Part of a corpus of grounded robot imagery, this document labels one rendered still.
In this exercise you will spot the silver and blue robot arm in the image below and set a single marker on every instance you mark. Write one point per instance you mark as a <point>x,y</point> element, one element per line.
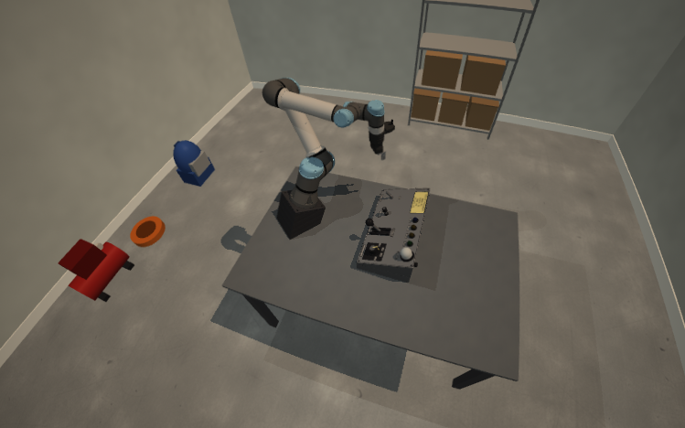
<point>312,170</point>

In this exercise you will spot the grey control panel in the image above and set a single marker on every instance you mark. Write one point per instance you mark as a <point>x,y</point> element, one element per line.
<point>389,230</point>

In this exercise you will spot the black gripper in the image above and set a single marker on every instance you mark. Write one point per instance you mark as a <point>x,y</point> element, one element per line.
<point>376,137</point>

